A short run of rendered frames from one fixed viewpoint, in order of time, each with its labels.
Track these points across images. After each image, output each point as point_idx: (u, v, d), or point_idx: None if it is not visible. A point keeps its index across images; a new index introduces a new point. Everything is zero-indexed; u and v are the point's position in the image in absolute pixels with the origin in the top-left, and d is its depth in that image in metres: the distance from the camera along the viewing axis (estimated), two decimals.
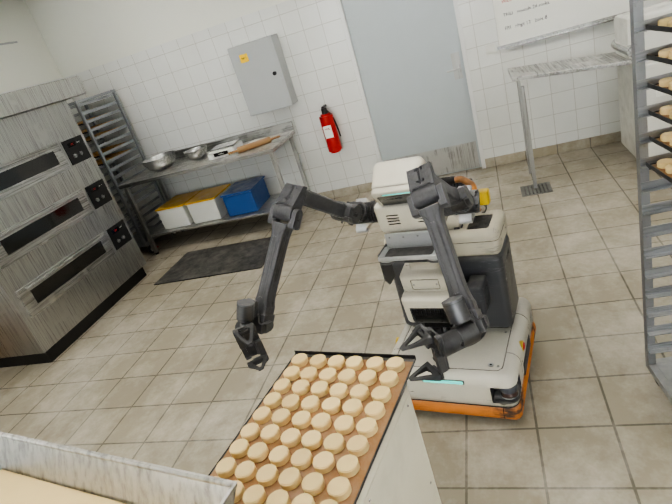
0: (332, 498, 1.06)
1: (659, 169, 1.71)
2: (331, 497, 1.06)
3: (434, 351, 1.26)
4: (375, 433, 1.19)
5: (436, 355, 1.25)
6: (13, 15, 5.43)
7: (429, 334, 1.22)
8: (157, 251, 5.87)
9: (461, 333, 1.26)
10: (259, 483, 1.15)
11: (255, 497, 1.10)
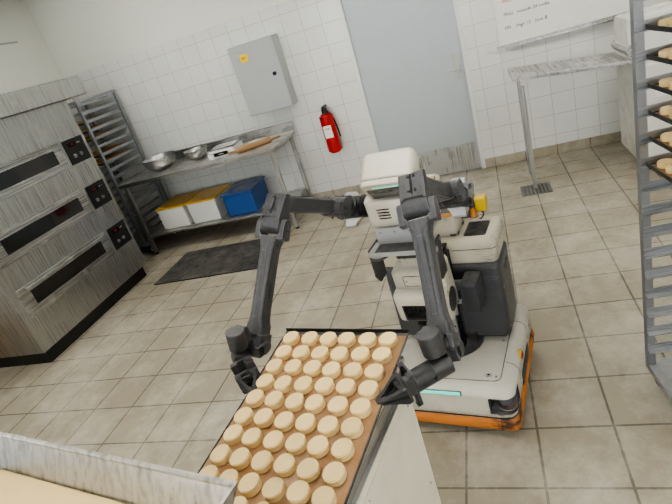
0: (328, 484, 1.04)
1: (659, 169, 1.71)
2: (327, 483, 1.05)
3: None
4: (370, 413, 1.17)
5: (404, 378, 1.17)
6: (13, 15, 5.43)
7: (405, 386, 1.18)
8: (157, 251, 5.87)
9: (435, 369, 1.20)
10: (254, 470, 1.14)
11: (250, 486, 1.09)
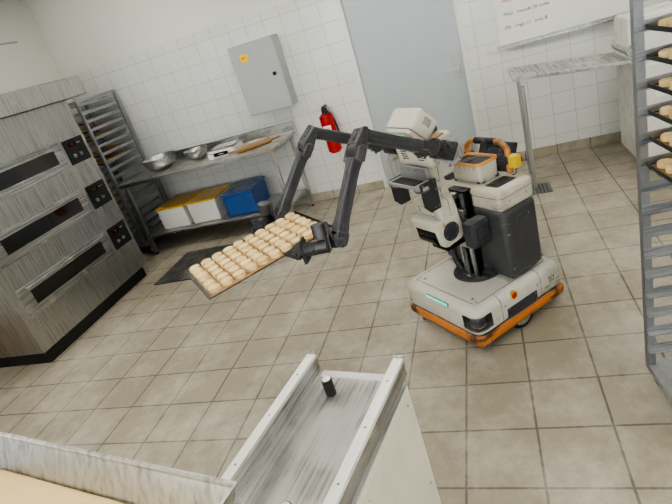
0: (233, 277, 2.06)
1: (659, 169, 1.71)
2: (233, 276, 2.06)
3: None
4: (276, 257, 2.10)
5: (295, 244, 2.05)
6: (13, 15, 5.43)
7: (295, 249, 2.05)
8: (157, 251, 5.87)
9: (315, 246, 2.03)
10: (220, 265, 2.22)
11: (212, 269, 2.19)
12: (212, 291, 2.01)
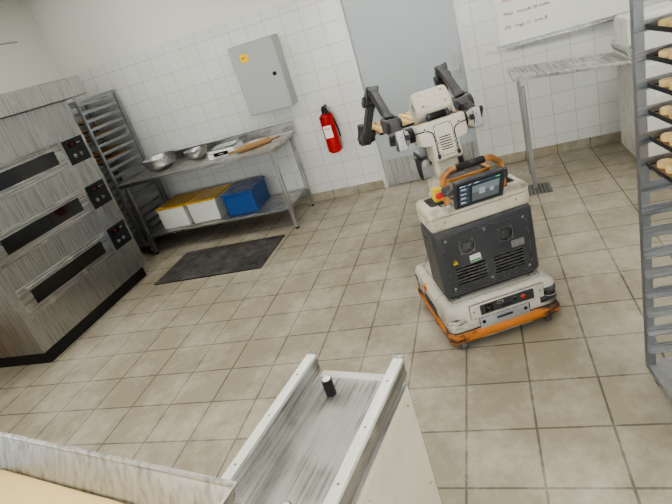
0: None
1: (659, 169, 1.71)
2: (374, 125, 3.92)
3: None
4: (375, 130, 3.75)
5: None
6: (13, 15, 5.43)
7: None
8: (157, 251, 5.87)
9: None
10: None
11: None
12: None
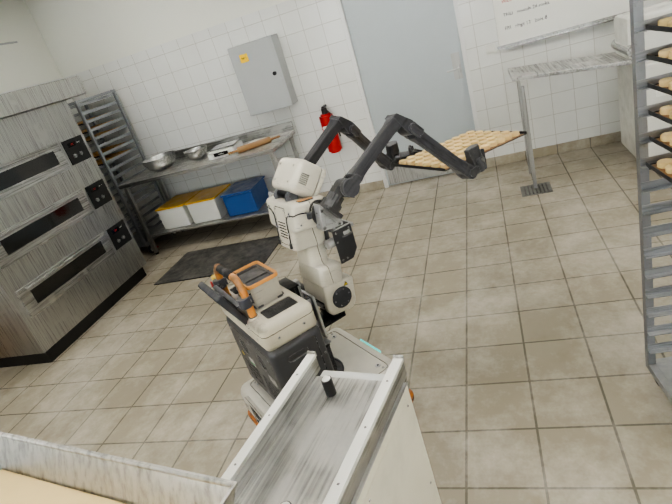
0: (460, 138, 2.89)
1: (659, 169, 1.71)
2: (460, 137, 2.89)
3: (413, 153, 2.85)
4: None
5: (412, 145, 2.85)
6: (13, 15, 5.43)
7: (414, 148, 2.86)
8: (157, 251, 5.87)
9: (399, 153, 2.88)
10: (485, 138, 2.73)
11: (487, 134, 2.76)
12: (469, 132, 2.95)
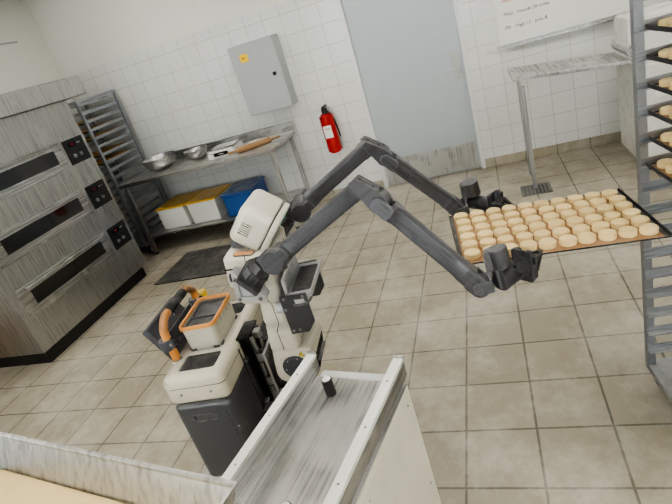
0: (583, 198, 1.79)
1: (659, 169, 1.71)
2: (583, 198, 1.79)
3: None
4: None
5: (500, 192, 1.92)
6: (13, 15, 5.43)
7: (502, 196, 1.92)
8: (157, 251, 5.87)
9: None
10: (602, 219, 1.62)
11: (613, 211, 1.63)
12: (612, 191, 1.79)
